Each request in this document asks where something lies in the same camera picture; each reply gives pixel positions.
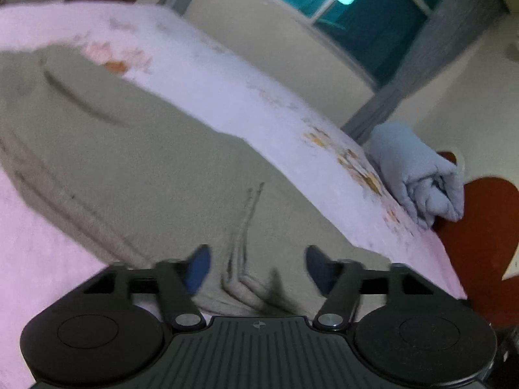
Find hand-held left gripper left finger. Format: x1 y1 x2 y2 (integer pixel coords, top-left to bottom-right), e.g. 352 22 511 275
81 245 214 331

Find rolled light blue quilt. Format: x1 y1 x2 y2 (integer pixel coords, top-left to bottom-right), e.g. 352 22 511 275
370 121 465 231

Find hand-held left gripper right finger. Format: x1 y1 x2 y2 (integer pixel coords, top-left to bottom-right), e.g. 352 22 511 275
304 245 442 331

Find red wooden headboard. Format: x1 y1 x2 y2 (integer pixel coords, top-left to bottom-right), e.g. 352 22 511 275
435 151 519 330

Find grey pants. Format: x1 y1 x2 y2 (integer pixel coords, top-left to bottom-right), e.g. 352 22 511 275
0 42 392 317

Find bed with pink sheet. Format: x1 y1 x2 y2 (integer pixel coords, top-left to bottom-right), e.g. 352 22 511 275
0 0 468 333

